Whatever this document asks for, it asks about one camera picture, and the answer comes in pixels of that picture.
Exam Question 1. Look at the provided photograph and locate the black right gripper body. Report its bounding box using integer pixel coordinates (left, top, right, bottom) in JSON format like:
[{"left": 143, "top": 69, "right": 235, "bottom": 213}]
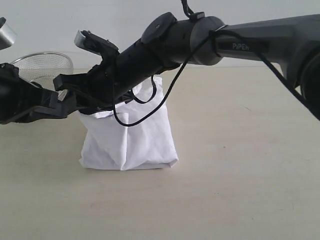
[{"left": 86, "top": 57, "right": 135, "bottom": 105}]

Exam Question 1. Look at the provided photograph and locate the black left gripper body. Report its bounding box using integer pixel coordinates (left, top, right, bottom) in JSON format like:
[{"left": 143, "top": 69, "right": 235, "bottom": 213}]
[{"left": 0, "top": 63, "right": 48, "bottom": 125}]

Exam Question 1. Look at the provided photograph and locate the white t-shirt red logo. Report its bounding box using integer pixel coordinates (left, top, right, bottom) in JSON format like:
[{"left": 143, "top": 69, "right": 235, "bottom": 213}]
[{"left": 78, "top": 76, "right": 179, "bottom": 171}]

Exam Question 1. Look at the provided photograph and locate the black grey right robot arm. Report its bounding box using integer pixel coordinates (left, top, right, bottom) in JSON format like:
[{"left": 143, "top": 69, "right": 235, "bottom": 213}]
[{"left": 53, "top": 12, "right": 320, "bottom": 118}]

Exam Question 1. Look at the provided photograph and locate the metal mesh strainer bowl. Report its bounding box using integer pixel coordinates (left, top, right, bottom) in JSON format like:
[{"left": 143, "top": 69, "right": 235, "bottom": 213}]
[{"left": 11, "top": 51, "right": 74, "bottom": 85}]

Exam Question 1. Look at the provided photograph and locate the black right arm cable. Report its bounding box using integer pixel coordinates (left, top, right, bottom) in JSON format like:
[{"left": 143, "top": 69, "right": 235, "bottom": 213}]
[{"left": 113, "top": 0, "right": 313, "bottom": 128}]

